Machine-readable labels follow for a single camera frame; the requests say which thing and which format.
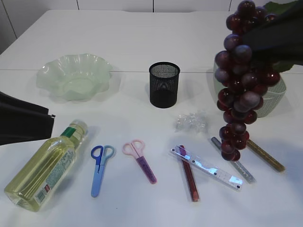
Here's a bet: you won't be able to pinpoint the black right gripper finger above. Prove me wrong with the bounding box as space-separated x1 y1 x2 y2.
242 1 303 65

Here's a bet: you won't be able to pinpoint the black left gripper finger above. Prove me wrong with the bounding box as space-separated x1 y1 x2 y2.
0 104 55 145
0 92 49 114

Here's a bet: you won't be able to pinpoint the purple artificial grape bunch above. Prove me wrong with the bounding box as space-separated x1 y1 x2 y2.
214 0 303 162

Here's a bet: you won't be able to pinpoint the yellow tea plastic bottle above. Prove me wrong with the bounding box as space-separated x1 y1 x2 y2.
4 120 88 212

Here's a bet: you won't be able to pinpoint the clear plastic sheet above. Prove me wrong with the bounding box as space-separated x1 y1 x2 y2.
175 111 208 133

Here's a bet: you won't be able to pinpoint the green plastic woven basket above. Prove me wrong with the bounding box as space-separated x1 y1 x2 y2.
210 62 286 118

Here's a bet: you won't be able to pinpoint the pale green wavy plate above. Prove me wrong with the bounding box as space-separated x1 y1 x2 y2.
36 53 113 101

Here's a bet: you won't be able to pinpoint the gold glitter pen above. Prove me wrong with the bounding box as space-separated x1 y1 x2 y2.
247 139 285 172

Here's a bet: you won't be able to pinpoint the black mesh pen holder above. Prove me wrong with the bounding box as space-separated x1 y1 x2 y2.
149 62 180 109

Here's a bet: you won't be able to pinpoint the silver glitter pen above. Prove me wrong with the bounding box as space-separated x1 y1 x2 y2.
211 137 256 184

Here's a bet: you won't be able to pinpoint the clear plastic ruler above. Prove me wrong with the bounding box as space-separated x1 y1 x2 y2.
170 146 243 192

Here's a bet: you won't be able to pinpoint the red glitter pen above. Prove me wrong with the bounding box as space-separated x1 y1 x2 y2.
181 159 200 202

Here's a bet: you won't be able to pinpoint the blue scissors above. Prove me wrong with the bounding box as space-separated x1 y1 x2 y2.
90 145 115 198

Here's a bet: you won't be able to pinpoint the pink scissors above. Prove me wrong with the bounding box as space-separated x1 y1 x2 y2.
122 140 157 184

